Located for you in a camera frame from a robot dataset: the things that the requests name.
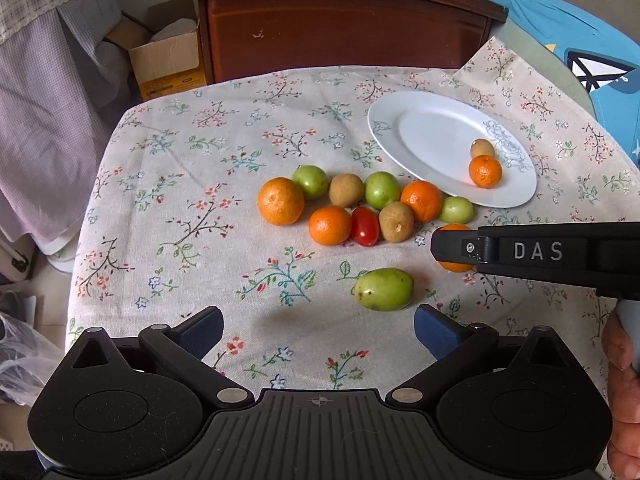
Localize brown wooden nightstand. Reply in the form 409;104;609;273
177;0;508;86

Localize round green jujube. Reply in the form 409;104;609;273
364;171;402;210
291;165;329;199
439;196;474;224

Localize open cardboard box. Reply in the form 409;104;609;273
102;10;206;102

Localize grey-green bedsheet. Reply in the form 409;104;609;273
492;10;601;116

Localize person's right hand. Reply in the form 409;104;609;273
602;305;640;480

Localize red cherry tomato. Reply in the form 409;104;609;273
350;206;379;247

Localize large orange mandarin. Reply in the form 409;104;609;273
257;177;305;226

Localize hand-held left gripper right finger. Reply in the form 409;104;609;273
386;304;571;407

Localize white folding chair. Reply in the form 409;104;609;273
0;220;81;281

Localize lilac striped cloth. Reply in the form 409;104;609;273
0;7;136;251

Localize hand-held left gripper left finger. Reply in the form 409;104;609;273
65;305;254;409

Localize blue printed blanket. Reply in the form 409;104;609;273
425;0;640;166

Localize small orange mandarin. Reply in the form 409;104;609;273
400;180;444;223
468;155;503;189
308;205;352;246
435;223;478;273

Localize white paper packaging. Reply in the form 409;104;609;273
150;18;198;46

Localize white ceramic plate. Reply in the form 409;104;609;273
367;91;538;208

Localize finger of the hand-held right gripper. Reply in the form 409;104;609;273
431;225;496;272

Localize floral tablecloth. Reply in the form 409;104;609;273
65;36;640;461

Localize clear plastic bag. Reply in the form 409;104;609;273
0;310;66;406

